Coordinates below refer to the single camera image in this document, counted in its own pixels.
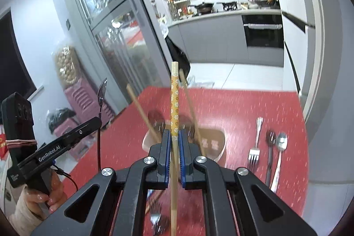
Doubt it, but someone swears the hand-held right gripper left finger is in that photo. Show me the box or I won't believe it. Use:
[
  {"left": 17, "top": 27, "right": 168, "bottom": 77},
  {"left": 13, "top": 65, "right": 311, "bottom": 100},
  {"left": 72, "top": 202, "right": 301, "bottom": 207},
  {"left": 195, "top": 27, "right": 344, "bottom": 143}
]
[{"left": 30, "top": 129, "right": 172, "bottom": 236}]

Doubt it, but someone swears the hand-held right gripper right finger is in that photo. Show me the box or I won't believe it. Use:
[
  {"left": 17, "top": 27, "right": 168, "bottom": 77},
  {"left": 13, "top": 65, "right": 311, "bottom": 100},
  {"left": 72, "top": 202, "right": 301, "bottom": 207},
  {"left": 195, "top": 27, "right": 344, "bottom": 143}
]
[{"left": 178, "top": 129, "right": 317, "bottom": 236}]

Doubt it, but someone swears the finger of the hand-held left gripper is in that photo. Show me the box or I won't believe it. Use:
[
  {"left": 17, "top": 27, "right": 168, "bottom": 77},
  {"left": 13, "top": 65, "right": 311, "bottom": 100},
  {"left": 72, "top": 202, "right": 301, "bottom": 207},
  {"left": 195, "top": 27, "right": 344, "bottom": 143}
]
[{"left": 57, "top": 117, "right": 103, "bottom": 151}]

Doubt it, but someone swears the beige cutlery holder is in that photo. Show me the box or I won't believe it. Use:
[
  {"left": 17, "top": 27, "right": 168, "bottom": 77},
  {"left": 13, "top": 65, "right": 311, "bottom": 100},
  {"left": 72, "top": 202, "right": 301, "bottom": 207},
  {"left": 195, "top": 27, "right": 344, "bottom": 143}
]
[{"left": 142, "top": 114, "right": 226, "bottom": 168}]

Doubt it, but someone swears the dark spoon with black handle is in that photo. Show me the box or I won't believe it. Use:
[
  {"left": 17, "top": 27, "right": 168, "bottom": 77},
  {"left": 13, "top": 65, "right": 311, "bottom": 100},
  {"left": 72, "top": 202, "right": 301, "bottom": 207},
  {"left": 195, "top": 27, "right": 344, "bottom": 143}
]
[{"left": 96, "top": 78, "right": 108, "bottom": 171}]

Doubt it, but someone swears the plain wooden chopstick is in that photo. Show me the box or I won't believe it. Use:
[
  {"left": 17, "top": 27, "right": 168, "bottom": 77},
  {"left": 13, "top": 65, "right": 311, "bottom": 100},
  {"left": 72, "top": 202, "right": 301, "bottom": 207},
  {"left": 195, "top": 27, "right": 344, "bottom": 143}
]
[
  {"left": 179, "top": 69, "right": 206, "bottom": 157},
  {"left": 127, "top": 84, "right": 161, "bottom": 143}
]

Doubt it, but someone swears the yellow flower-pattern chopstick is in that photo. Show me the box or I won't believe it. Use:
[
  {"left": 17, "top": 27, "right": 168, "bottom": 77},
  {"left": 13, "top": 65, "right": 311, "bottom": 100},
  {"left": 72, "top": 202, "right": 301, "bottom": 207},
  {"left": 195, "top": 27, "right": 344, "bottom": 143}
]
[{"left": 169, "top": 61, "right": 180, "bottom": 236}]

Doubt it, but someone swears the person's left forearm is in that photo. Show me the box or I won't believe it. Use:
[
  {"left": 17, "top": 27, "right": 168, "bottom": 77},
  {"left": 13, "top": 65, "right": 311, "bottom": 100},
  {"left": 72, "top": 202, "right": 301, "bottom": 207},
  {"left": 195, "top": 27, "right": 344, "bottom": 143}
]
[{"left": 7, "top": 189, "right": 54, "bottom": 236}]

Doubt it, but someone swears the person's left hand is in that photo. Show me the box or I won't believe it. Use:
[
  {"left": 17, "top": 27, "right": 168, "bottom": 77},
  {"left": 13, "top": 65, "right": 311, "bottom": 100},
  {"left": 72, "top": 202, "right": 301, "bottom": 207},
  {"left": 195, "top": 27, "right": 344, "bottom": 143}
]
[{"left": 26, "top": 170, "right": 69, "bottom": 214}]

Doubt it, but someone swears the black plastic bag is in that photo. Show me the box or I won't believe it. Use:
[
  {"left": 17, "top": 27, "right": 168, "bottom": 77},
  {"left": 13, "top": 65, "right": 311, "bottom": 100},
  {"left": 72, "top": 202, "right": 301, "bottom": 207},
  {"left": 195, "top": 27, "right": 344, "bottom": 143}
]
[{"left": 47, "top": 107, "right": 77, "bottom": 135}]

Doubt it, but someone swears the stack of pink plastic stools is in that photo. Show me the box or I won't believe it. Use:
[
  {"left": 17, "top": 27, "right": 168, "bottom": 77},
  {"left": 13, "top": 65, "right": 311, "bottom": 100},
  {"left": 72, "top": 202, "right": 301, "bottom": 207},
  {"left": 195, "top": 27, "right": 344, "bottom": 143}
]
[{"left": 63, "top": 78, "right": 116, "bottom": 129}]

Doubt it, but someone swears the clear bag of round nuts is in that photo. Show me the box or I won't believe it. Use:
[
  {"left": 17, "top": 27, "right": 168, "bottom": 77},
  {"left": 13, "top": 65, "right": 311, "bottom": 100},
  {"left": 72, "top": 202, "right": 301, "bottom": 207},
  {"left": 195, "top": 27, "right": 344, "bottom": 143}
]
[{"left": 54, "top": 45, "right": 81, "bottom": 86}]

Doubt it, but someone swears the small all-steel fork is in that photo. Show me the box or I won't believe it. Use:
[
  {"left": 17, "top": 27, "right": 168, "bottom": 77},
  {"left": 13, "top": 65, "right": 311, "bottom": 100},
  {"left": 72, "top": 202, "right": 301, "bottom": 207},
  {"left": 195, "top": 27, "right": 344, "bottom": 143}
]
[{"left": 248, "top": 117, "right": 263, "bottom": 171}]

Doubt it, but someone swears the white plastic bag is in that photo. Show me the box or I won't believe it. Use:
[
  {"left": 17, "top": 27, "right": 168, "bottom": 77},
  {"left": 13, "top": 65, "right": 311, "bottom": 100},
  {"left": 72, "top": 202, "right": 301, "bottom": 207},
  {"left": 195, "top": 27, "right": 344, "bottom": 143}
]
[{"left": 188, "top": 76, "right": 215, "bottom": 89}]

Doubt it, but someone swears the black trash bag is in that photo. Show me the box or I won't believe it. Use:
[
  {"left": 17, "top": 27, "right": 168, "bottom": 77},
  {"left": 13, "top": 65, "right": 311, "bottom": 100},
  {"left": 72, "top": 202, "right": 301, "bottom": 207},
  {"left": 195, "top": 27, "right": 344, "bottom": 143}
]
[{"left": 165, "top": 35, "right": 192, "bottom": 79}]

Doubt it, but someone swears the glass door cabinet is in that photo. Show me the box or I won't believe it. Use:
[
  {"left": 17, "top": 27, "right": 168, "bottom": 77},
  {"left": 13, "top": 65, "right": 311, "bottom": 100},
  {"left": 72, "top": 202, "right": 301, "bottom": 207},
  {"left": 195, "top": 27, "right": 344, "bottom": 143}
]
[{"left": 59, "top": 0, "right": 172, "bottom": 116}]

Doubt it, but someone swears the black built-in oven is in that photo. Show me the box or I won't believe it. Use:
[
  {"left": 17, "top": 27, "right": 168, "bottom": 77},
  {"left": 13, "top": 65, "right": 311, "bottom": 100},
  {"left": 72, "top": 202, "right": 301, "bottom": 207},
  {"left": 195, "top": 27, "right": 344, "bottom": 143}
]
[{"left": 241, "top": 15, "right": 285, "bottom": 50}]

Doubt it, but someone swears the black wok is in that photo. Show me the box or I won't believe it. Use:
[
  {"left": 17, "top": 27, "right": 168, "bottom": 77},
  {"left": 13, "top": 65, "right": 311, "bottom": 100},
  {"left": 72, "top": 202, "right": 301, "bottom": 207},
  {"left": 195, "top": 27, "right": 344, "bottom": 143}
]
[{"left": 195, "top": 2, "right": 215, "bottom": 14}]

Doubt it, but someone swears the white refrigerator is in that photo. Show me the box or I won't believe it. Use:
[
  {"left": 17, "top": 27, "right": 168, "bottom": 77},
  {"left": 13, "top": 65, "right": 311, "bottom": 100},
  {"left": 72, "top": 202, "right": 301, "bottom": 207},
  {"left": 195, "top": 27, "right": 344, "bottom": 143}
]
[{"left": 281, "top": 0, "right": 324, "bottom": 115}]

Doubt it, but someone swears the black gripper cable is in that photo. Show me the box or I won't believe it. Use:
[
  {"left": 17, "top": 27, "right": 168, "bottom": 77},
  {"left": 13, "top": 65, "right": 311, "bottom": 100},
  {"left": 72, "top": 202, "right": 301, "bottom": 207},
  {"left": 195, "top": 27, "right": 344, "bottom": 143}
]
[{"left": 52, "top": 165, "right": 80, "bottom": 193}]

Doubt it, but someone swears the steel fork with white handle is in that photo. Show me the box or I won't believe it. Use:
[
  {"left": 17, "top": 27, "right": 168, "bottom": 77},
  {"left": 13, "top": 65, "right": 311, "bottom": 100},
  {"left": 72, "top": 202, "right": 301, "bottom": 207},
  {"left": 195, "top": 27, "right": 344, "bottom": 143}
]
[{"left": 149, "top": 207, "right": 171, "bottom": 234}]

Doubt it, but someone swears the dark-handled fork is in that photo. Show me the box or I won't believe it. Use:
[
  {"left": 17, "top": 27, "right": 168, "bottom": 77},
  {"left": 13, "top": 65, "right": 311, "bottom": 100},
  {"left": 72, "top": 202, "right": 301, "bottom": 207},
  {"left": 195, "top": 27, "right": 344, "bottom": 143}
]
[{"left": 265, "top": 129, "right": 277, "bottom": 188}]

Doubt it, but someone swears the steel spoon with white handle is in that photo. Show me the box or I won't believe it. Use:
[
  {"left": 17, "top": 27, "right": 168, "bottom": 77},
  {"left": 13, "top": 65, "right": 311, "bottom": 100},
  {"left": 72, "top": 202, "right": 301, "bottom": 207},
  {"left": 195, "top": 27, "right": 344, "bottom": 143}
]
[{"left": 269, "top": 132, "right": 288, "bottom": 193}]

